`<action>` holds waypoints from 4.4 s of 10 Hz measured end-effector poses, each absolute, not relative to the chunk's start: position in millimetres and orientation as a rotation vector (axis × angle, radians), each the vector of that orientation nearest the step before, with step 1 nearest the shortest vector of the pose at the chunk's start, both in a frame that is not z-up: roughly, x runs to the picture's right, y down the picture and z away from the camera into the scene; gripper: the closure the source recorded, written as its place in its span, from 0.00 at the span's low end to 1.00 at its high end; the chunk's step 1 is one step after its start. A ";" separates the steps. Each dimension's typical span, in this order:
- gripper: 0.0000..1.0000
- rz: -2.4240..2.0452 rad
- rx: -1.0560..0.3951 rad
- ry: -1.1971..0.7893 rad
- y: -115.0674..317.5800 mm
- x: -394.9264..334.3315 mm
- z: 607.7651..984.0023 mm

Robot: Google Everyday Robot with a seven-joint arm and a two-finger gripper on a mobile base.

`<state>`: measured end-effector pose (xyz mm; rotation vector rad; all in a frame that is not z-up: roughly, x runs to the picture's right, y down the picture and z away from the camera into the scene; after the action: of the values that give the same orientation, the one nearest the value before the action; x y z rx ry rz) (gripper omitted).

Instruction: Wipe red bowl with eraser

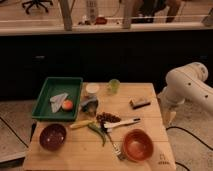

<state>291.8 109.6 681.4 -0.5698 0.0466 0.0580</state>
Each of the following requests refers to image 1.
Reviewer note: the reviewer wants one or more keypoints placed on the white round container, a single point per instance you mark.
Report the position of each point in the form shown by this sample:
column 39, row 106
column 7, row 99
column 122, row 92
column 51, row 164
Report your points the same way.
column 92, row 89

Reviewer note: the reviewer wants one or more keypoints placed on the red bowl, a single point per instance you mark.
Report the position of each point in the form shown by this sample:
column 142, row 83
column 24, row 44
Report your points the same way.
column 137, row 146

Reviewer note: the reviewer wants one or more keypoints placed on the yellow banana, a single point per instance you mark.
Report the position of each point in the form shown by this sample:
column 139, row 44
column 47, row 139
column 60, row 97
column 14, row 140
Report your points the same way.
column 80, row 124

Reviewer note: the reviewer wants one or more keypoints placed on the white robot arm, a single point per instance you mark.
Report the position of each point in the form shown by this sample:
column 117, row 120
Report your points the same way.
column 185, row 82

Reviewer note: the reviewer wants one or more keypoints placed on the green chili pepper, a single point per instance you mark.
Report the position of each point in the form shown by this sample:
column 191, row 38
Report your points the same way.
column 96, row 129

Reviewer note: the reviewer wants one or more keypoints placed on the green plastic tray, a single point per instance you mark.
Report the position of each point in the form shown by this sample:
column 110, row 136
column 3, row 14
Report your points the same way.
column 54, row 92

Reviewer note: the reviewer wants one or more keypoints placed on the green translucent cup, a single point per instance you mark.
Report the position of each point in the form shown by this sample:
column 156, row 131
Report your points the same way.
column 113, row 86

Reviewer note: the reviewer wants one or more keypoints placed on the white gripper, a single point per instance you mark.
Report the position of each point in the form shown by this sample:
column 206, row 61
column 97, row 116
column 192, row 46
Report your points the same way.
column 168, row 108

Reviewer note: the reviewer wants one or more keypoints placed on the dark red grape bunch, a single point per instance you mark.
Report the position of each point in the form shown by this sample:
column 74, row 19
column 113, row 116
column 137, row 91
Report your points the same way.
column 107, row 117

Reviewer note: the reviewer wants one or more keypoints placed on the red object on ledge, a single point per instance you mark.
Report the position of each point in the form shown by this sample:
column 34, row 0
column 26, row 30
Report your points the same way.
column 101, row 21

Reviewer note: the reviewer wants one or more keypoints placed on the black office chair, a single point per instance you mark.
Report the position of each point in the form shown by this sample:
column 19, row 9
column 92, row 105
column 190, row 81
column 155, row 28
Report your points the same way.
column 38, row 3

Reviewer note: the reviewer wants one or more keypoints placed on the metal fork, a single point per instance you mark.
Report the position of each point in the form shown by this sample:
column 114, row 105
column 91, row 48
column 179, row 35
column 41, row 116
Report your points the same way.
column 117, row 151

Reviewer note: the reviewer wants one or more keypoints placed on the orange fruit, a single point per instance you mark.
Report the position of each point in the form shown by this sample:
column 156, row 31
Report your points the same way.
column 67, row 105

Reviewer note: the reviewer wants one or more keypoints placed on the grey folded cloth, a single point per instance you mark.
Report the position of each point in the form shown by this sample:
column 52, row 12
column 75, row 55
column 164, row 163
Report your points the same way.
column 57, row 101

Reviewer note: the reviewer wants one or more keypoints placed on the seated person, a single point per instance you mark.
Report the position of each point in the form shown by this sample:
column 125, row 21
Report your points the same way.
column 145, row 10

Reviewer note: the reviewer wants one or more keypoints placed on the dark purple bowl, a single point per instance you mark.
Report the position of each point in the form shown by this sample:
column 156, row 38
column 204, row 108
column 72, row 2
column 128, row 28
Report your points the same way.
column 52, row 137

